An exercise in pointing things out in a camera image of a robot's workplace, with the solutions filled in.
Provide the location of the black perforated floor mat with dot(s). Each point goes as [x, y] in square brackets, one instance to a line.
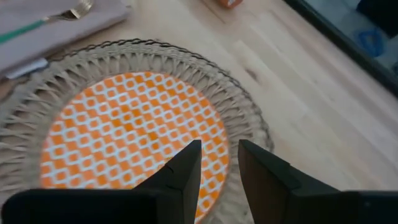
[382, 15]

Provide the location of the round woven straw placemat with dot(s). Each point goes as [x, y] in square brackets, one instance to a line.
[242, 109]

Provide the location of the black aluminium table frame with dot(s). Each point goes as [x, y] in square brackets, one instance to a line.
[342, 40]

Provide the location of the beige cloth napkin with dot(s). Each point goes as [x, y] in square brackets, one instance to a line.
[77, 25]

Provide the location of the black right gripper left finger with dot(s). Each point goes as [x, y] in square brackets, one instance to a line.
[174, 196]

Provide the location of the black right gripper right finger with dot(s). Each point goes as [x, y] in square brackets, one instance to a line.
[273, 193]

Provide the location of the orange plastic cup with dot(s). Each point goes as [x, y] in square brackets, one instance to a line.
[229, 3]

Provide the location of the orange patterned plate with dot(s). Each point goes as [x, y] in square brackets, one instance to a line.
[124, 124]

